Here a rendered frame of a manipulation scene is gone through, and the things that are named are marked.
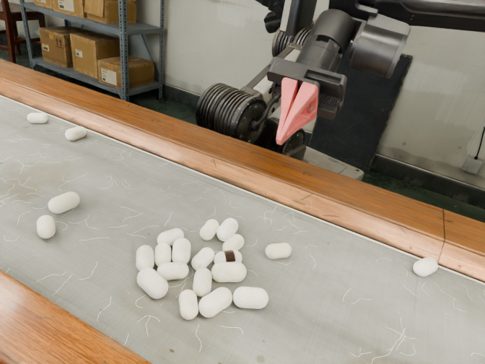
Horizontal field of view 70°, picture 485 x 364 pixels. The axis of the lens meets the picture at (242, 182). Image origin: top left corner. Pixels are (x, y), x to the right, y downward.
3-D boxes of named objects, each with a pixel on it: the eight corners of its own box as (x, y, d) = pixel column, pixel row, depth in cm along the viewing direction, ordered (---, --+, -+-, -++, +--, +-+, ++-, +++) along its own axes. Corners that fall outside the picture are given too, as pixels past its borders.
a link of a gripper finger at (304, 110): (294, 135, 41) (324, 73, 43) (240, 117, 43) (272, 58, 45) (296, 159, 47) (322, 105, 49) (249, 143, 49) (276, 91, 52)
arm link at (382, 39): (338, 5, 56) (346, -41, 48) (411, 24, 53) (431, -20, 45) (309, 68, 54) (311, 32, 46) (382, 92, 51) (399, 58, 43)
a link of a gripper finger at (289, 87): (314, 141, 40) (343, 78, 43) (258, 123, 42) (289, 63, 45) (313, 166, 46) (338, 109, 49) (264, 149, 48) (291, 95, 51)
